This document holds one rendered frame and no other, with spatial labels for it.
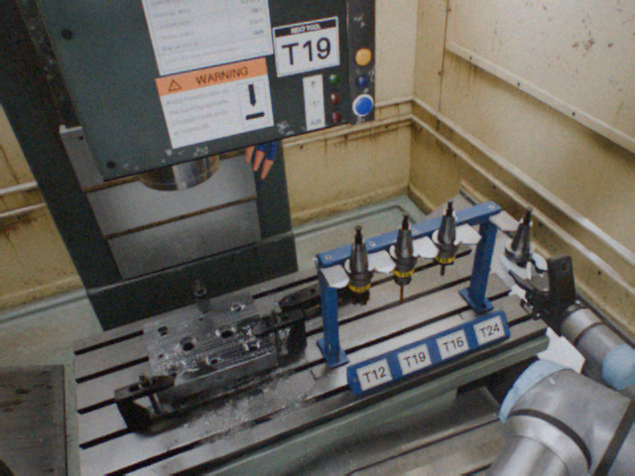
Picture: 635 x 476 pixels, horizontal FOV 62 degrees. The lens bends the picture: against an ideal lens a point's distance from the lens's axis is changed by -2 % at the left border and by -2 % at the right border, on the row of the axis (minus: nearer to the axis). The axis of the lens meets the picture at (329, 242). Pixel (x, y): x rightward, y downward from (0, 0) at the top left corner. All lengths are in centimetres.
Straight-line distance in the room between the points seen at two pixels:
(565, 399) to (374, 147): 164
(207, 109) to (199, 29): 11
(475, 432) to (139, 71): 118
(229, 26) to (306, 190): 150
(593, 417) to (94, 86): 78
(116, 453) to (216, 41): 94
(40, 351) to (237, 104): 150
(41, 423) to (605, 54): 181
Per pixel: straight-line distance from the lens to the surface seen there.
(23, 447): 178
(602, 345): 113
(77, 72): 78
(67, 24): 76
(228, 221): 170
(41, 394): 191
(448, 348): 140
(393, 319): 149
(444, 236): 122
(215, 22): 78
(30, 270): 222
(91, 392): 150
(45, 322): 225
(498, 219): 134
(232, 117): 82
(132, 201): 160
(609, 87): 146
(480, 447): 150
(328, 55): 84
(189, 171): 99
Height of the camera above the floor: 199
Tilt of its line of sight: 39 degrees down
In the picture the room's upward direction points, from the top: 4 degrees counter-clockwise
